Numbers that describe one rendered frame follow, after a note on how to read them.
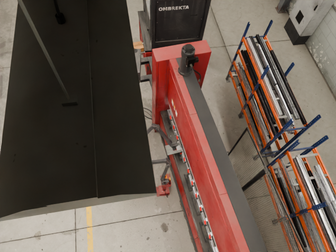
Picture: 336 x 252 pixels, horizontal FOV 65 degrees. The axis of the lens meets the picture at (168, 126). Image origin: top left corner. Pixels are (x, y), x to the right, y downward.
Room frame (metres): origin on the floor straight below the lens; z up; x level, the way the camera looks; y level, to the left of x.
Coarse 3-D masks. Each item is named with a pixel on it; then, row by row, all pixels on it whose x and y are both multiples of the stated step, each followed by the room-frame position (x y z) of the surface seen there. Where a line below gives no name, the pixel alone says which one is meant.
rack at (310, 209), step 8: (296, 144) 1.80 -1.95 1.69; (288, 152) 1.79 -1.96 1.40; (304, 152) 1.97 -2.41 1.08; (304, 160) 1.85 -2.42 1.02; (320, 160) 1.72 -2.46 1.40; (272, 168) 1.76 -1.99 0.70; (280, 168) 1.66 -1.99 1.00; (272, 176) 1.63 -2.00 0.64; (296, 176) 1.42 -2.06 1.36; (312, 176) 1.43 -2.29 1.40; (328, 176) 1.46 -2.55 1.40; (288, 184) 1.38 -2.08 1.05; (296, 184) 1.39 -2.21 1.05; (280, 192) 1.33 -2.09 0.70; (304, 192) 1.17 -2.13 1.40; (296, 208) 1.01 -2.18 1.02; (312, 208) 0.94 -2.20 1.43; (280, 216) 1.00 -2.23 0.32; (312, 216) 0.84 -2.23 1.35; (304, 224) 0.78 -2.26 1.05; (320, 232) 0.63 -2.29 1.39; (296, 240) 0.58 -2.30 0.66; (312, 248) 0.45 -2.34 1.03; (328, 248) 0.43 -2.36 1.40
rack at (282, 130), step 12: (264, 36) 4.34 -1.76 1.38; (252, 60) 3.64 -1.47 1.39; (228, 72) 4.23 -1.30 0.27; (264, 72) 3.21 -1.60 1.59; (288, 72) 3.32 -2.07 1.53; (252, 84) 3.34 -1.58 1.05; (252, 108) 3.01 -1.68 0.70; (300, 108) 2.66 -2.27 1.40; (264, 120) 2.57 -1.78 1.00; (276, 120) 2.38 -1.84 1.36; (312, 120) 2.35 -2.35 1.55; (252, 132) 2.64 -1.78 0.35; (300, 132) 2.33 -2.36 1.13; (264, 144) 2.23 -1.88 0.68; (276, 144) 2.45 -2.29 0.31; (288, 144) 2.29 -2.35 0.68; (264, 156) 2.23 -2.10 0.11
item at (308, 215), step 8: (280, 160) 1.78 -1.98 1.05; (296, 168) 1.65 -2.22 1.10; (288, 176) 1.51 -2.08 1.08; (296, 200) 1.13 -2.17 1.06; (304, 200) 1.13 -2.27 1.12; (304, 208) 1.01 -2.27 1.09; (304, 216) 0.89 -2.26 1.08; (312, 224) 0.78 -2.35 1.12; (312, 240) 0.56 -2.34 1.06; (320, 240) 0.56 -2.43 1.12; (320, 248) 0.46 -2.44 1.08
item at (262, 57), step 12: (252, 36) 4.23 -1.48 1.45; (252, 48) 3.88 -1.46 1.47; (264, 48) 3.91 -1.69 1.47; (264, 60) 3.63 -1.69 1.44; (276, 60) 3.64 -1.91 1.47; (276, 72) 3.37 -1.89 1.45; (264, 84) 3.08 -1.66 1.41; (276, 84) 3.11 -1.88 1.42; (288, 84) 3.09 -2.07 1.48; (288, 96) 2.85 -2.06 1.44; (276, 108) 2.56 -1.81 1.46; (288, 108) 2.60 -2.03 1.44
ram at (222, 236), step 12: (168, 84) 2.60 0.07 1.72; (168, 96) 2.55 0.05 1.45; (180, 108) 2.05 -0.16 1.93; (180, 120) 1.97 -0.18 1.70; (180, 132) 1.90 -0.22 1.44; (192, 132) 1.61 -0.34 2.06; (192, 144) 1.51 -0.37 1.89; (192, 156) 1.42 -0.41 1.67; (192, 168) 1.33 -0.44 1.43; (204, 168) 1.13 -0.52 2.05; (204, 180) 1.03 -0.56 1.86; (204, 192) 0.93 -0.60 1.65; (204, 204) 0.82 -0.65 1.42; (216, 204) 0.71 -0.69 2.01; (216, 216) 0.60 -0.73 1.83; (216, 228) 0.49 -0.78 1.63; (216, 240) 0.37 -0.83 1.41; (228, 240) 0.33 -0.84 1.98
